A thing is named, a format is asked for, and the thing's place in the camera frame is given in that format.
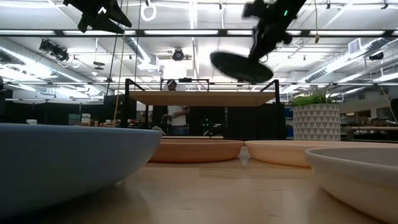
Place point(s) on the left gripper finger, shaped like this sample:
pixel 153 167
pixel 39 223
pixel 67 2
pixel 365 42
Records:
pixel 119 14
pixel 98 25

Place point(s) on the pink plate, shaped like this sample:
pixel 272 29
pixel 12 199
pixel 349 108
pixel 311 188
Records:
pixel 236 68

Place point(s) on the pale peach plate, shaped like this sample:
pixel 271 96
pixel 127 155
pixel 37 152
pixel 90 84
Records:
pixel 273 154

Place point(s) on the salmon peach plate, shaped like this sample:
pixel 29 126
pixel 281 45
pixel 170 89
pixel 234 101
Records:
pixel 196 151

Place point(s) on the blue plate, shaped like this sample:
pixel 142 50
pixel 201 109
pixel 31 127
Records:
pixel 62 161

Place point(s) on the grey beige plate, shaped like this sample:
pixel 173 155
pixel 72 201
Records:
pixel 357 180

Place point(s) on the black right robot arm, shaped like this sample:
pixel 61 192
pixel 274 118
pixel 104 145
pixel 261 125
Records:
pixel 276 7

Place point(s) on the black ceiling spotlight cluster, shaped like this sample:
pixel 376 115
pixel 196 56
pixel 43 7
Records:
pixel 57 53

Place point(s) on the overhead rig light bar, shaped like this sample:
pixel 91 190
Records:
pixel 180 32

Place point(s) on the white ceiling vent box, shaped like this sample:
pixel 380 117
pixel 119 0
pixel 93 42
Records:
pixel 354 46

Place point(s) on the round black ceiling fixture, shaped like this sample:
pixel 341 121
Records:
pixel 178 55

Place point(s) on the succulent in patterned white pot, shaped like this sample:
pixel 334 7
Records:
pixel 316 123

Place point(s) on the small black ceiling fixture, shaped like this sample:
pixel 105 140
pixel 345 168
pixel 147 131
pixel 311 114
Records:
pixel 376 56

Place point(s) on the background workbench with boxes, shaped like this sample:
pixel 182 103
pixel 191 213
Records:
pixel 85 119

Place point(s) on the person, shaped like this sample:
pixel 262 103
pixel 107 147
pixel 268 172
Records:
pixel 178 116

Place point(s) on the background wooden desk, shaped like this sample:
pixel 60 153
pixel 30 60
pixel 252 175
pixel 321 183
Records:
pixel 370 128

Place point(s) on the wooden shelf black metal frame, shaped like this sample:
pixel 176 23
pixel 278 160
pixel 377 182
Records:
pixel 202 99

